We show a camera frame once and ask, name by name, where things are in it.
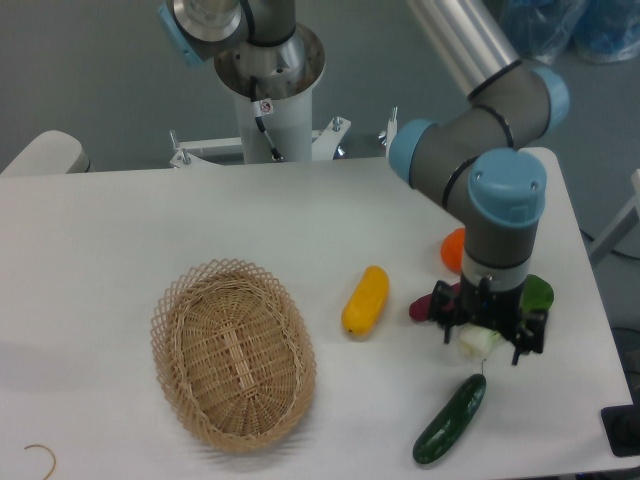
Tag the blue plastic bag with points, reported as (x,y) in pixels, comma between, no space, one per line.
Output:
(601,32)

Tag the yellow mango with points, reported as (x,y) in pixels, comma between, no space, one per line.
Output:
(366,303)

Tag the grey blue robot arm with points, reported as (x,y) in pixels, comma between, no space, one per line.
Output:
(475,167)

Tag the white chair armrest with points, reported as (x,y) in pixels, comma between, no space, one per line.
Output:
(51,153)

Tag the green bok choy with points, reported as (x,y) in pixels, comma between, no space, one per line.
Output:
(477,343)

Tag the purple sweet potato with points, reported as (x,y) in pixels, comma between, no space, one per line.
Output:
(420,307)

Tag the orange tangerine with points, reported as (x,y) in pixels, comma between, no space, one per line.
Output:
(451,250)

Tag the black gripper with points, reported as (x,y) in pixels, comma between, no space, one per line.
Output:
(498,311)

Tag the woven wicker basket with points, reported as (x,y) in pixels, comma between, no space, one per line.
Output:
(233,355)

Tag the black device at table edge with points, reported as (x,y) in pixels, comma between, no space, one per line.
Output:
(621,424)

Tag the green cucumber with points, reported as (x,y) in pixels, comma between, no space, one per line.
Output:
(447,427)

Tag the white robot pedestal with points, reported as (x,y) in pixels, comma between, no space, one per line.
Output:
(271,89)

